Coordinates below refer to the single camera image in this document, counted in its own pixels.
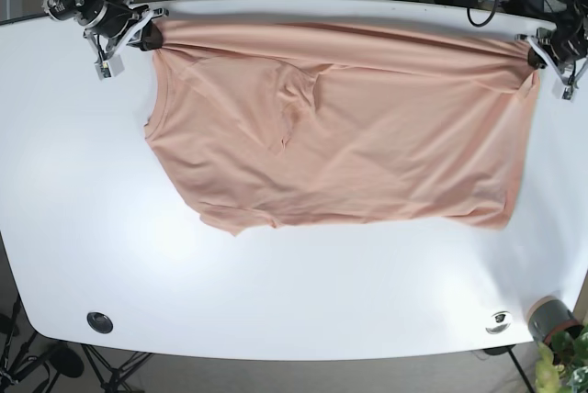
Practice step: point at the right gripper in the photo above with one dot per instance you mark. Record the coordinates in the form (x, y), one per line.
(106, 25)

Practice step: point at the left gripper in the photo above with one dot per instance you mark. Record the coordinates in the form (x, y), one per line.
(559, 50)

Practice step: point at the peach T-shirt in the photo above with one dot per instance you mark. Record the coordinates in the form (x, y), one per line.
(301, 124)

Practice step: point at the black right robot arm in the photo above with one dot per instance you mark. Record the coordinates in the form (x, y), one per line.
(62, 10)

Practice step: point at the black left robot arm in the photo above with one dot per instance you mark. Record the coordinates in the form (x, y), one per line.
(538, 9)

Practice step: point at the grey plant pot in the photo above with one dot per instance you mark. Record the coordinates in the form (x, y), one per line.
(548, 316)

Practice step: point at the silver table grommet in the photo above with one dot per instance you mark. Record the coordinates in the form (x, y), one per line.
(499, 322)

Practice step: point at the black table grommet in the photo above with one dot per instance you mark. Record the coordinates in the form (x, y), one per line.
(99, 322)

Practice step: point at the green potted plant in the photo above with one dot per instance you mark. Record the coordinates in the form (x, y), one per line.
(562, 364)

